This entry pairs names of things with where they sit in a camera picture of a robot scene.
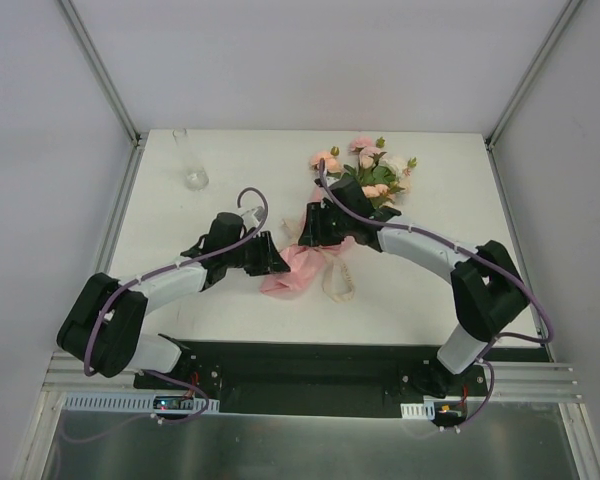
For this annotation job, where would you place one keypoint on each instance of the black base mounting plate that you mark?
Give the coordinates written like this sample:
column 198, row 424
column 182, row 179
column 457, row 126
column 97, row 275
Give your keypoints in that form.
column 359, row 381

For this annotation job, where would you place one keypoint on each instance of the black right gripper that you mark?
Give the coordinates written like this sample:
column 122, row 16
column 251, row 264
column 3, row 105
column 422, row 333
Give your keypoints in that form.
column 324, row 225

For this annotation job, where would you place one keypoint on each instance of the right white cable duct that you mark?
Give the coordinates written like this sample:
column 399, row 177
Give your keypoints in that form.
column 431, row 409

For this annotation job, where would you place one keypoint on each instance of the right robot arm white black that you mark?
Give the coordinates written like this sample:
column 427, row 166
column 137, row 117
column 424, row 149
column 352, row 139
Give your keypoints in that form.
column 483, row 278

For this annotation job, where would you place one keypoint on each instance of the left white cable duct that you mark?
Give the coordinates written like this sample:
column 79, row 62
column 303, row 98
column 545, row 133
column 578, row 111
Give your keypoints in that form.
column 138, row 403

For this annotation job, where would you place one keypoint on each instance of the clear glass vase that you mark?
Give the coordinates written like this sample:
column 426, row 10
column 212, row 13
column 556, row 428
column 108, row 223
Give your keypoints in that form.
column 196, row 177

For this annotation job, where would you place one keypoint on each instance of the cream ribbon gold lettering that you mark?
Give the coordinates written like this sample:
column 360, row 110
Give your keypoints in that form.
column 340, row 285

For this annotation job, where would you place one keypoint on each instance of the white cable duct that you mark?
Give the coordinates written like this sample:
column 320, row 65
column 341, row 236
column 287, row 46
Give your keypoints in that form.
column 431, row 409
column 138, row 403

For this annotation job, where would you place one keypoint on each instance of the pink wrapping paper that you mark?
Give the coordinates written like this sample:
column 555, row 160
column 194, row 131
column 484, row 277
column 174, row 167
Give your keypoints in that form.
column 295, row 272

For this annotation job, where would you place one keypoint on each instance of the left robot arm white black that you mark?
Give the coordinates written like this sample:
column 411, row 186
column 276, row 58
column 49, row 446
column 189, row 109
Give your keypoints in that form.
column 103, row 328

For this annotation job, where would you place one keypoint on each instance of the pink artificial flower bouquet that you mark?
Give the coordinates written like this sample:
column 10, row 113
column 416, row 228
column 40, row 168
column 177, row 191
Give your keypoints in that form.
column 385, row 179

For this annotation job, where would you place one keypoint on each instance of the left aluminium frame post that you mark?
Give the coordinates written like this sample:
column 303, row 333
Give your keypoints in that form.
column 99, row 70

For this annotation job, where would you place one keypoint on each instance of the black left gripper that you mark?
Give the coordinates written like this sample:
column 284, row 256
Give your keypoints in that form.
column 259, row 253

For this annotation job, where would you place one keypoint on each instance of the front aluminium rail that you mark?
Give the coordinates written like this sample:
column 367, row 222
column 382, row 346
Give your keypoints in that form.
column 533, row 382

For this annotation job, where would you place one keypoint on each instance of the aluminium frame post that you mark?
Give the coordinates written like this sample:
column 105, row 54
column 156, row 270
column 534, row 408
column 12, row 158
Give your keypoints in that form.
column 542, row 55
column 99, row 70

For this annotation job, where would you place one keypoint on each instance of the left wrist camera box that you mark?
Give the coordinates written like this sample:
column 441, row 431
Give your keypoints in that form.
column 253, row 217

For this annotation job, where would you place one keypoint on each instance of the shiny metal front panel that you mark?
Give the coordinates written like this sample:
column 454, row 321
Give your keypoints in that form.
column 505, row 441

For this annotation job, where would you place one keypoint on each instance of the right aluminium frame post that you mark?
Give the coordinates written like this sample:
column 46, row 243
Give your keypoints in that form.
column 542, row 55

